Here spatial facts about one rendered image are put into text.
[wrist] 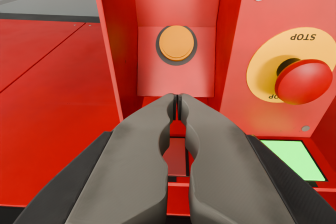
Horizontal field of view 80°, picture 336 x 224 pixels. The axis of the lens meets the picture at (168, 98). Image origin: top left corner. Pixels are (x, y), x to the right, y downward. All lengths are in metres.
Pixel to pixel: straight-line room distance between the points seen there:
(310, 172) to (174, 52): 0.18
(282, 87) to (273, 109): 0.06
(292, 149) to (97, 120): 0.30
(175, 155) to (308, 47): 0.15
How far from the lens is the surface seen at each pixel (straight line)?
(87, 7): 1.04
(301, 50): 0.20
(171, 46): 0.23
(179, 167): 0.20
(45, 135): 0.40
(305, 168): 0.24
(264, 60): 0.19
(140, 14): 0.25
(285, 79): 0.17
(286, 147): 0.25
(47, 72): 0.59
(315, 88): 0.19
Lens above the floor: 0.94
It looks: 53 degrees down
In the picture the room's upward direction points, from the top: 176 degrees counter-clockwise
